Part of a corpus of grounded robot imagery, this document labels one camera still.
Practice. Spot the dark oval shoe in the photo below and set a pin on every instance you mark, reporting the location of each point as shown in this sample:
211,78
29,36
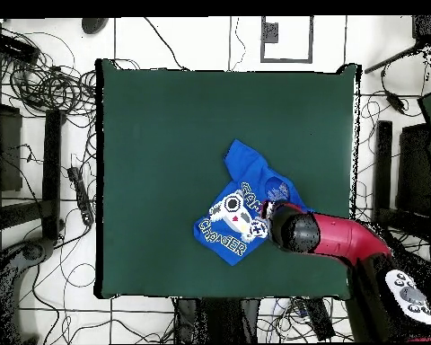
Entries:
94,24

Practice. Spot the black power strip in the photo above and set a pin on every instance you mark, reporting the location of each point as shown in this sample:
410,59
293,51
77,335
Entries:
319,320
80,194

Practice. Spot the black corner equipment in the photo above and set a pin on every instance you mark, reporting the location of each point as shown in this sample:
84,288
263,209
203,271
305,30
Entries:
429,28

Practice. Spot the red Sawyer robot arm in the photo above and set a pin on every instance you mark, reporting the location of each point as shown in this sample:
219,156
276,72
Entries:
344,237

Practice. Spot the black round stand base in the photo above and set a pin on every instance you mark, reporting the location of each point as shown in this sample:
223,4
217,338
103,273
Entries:
34,251

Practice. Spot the black slanted rod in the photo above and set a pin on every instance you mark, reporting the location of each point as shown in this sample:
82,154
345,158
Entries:
391,61

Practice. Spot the dark flat panel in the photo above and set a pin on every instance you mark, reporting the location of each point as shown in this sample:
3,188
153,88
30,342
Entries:
9,151
415,169

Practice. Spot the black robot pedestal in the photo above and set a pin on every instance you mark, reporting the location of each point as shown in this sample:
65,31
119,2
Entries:
219,320

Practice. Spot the small grey square plate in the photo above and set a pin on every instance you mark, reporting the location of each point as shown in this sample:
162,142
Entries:
270,33

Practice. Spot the black upright bar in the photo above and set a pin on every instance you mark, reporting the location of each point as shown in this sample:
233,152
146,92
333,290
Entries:
52,172
383,161

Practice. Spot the dark green table cloth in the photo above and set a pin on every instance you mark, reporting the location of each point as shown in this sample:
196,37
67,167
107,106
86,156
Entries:
165,143

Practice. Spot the black electronics box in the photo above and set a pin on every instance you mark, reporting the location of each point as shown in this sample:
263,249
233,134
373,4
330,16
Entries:
14,47

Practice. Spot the grey rectangular floor frame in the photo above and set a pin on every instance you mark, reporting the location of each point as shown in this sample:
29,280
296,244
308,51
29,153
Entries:
311,39

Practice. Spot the blue printed shirt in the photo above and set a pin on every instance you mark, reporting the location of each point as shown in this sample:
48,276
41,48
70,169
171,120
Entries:
248,165

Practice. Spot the black power adapter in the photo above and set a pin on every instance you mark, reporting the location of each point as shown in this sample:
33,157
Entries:
395,101

